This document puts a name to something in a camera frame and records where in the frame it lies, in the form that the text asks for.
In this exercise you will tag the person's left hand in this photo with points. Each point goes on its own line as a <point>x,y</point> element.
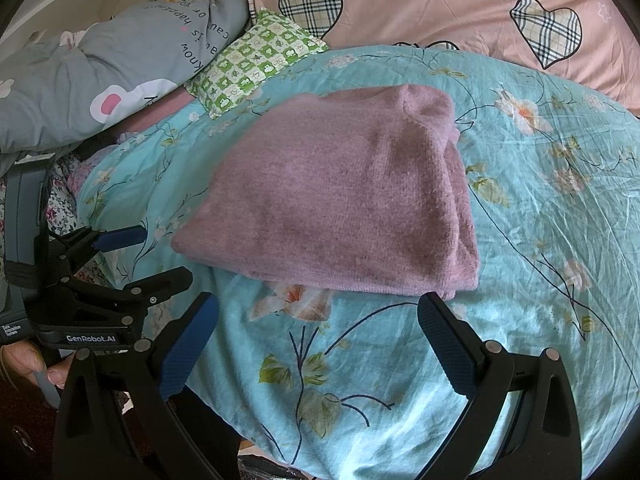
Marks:
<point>22,360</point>

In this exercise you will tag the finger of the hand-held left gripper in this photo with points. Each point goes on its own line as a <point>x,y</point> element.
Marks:
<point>160,280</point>
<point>120,238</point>

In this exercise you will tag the teal floral blanket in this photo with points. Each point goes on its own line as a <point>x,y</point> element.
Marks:
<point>525,260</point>

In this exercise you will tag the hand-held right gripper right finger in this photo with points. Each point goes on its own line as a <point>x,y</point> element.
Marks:
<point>445,345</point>

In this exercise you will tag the green checkered pillow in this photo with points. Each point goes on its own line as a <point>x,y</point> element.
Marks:
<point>250,62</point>

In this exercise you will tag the pink knitted sweater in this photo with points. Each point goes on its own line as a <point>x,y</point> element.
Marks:
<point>340,195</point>

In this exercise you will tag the grey printed quilt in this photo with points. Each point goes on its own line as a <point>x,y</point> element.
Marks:
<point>100,75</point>

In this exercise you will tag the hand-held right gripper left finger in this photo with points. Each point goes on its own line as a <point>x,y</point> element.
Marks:
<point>185,347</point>

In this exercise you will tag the pink quilt with plaid hearts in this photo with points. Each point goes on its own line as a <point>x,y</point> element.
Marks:
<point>450,10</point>

